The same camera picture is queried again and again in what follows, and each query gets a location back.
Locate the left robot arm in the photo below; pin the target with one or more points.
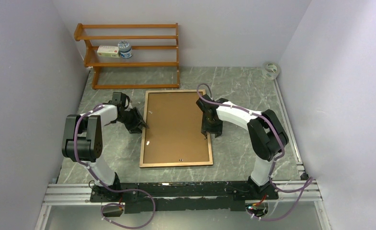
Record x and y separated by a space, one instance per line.
83 137

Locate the brown cardboard backing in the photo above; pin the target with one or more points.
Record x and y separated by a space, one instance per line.
175 128

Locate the wooden shelf rack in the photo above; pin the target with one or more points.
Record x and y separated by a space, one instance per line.
153 46

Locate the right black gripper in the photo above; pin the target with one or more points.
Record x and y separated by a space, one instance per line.
217 130

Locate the white red box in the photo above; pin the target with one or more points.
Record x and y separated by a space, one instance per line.
108 51

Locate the clear tape roll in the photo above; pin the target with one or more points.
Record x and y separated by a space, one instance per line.
270 70

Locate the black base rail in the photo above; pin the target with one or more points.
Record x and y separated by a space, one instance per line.
177 196

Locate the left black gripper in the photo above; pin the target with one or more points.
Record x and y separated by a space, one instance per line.
138 120

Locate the blue white jar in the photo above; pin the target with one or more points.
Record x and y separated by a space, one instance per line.
125 49

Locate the wooden picture frame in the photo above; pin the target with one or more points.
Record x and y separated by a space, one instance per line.
176 128

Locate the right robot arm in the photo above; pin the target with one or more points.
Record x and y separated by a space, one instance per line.
267 135

